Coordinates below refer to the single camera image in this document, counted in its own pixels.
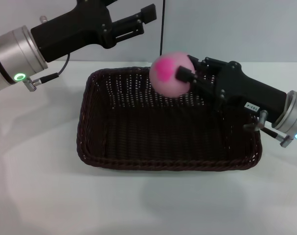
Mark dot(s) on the dark woven rectangular basket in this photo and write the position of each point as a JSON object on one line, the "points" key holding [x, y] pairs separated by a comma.
{"points": [[163, 137]]}

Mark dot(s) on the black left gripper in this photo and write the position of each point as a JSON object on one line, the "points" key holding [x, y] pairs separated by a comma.
{"points": [[75, 29]]}

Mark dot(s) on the pink peach toy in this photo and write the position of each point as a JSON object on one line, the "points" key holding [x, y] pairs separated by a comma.
{"points": [[167, 76]]}

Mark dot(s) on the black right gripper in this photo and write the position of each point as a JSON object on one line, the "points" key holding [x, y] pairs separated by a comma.
{"points": [[241, 88]]}

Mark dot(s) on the black vertical wall strip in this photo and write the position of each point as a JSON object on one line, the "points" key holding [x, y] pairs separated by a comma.
{"points": [[162, 36]]}

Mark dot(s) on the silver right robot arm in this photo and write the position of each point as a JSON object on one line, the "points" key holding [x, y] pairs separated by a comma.
{"points": [[292, 115]]}

